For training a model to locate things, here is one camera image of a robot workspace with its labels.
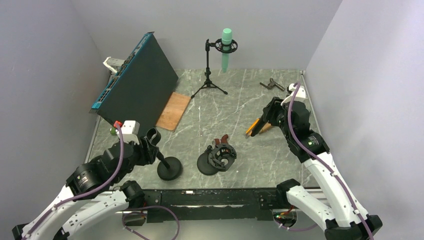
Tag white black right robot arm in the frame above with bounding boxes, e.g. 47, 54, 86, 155
258, 97, 383, 240

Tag wooden board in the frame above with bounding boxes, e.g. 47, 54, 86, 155
156, 92, 191, 132

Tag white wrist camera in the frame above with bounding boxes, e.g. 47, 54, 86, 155
280, 82, 307, 106
113, 120, 140, 145

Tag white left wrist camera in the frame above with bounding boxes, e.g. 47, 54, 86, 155
113, 120, 140, 145

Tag mint green microphone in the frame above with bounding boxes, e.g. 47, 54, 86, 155
221, 28, 233, 73

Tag black tripod mic stand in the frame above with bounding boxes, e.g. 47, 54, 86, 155
190, 38, 238, 99

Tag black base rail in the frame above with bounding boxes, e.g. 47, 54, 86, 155
129, 187, 293, 223

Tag black shock-mount desk stand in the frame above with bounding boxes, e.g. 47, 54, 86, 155
196, 143, 237, 176

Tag white power strip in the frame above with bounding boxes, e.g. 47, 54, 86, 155
102, 56, 125, 74

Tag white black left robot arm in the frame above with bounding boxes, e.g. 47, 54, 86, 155
12, 134, 160, 240

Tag black clip desk mic stand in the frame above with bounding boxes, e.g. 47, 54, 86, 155
145, 127, 183, 181

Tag red brown spray nozzle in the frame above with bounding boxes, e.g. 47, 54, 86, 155
213, 134, 229, 147

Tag blue black network switch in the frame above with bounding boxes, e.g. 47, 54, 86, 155
90, 31, 179, 136

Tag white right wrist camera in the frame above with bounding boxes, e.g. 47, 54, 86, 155
280, 82, 307, 106

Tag dark metal clamp tool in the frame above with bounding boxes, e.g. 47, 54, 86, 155
259, 77, 285, 91

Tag black microphone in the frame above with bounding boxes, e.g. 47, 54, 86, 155
250, 119, 269, 137

